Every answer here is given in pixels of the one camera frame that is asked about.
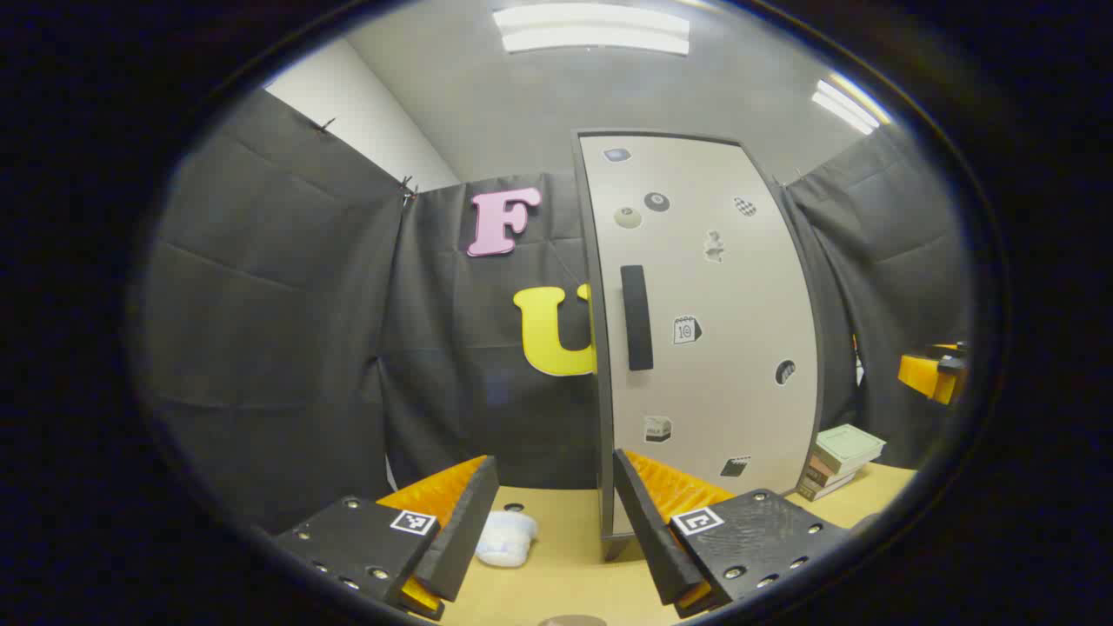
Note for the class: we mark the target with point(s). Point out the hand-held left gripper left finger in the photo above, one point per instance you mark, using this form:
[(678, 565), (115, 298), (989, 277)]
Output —
[(461, 539)]

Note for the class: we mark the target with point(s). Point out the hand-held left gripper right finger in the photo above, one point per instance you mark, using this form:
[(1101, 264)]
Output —
[(652, 539)]

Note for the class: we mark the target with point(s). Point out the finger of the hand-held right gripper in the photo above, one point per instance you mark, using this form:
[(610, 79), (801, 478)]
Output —
[(922, 374)]

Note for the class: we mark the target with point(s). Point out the grey cabinet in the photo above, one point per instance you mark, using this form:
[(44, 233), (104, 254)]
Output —
[(603, 417)]

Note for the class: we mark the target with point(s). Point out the beige cabinet door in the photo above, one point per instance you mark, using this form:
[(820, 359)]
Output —
[(722, 348)]

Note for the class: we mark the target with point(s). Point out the white plush toy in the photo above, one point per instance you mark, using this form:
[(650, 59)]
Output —
[(506, 539)]

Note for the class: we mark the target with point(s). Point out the green book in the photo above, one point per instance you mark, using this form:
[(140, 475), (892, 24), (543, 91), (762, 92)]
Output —
[(848, 445)]

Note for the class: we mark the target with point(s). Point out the brown book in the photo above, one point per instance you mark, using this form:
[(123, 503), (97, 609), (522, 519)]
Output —
[(822, 474)]

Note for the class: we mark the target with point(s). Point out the small ceiling light panel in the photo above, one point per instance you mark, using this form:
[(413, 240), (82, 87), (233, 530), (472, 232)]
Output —
[(848, 104)]

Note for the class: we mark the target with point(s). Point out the black backdrop cloth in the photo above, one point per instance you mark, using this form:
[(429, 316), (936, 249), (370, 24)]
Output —
[(287, 304)]

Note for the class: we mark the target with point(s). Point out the large ceiling light panel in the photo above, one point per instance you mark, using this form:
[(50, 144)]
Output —
[(591, 26)]

